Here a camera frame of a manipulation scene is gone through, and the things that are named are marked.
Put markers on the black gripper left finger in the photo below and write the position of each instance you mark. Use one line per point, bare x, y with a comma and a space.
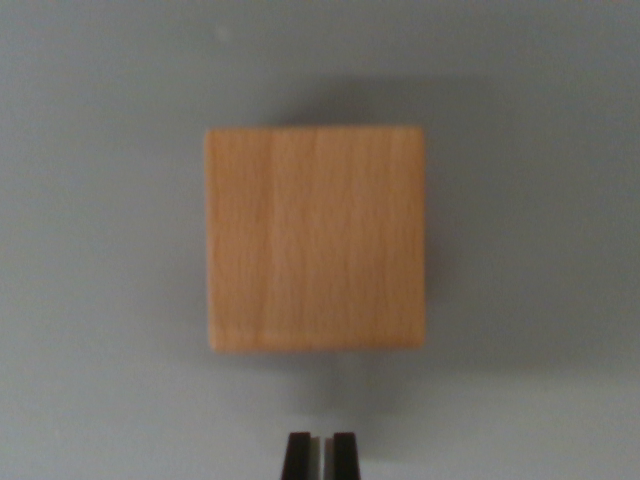
299, 460

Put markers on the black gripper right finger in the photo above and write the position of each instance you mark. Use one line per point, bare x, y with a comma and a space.
345, 460

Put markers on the light wooden cube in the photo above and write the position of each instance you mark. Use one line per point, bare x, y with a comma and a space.
315, 240

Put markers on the grey plastic tray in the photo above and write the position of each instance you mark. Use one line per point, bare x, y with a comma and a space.
100, 250

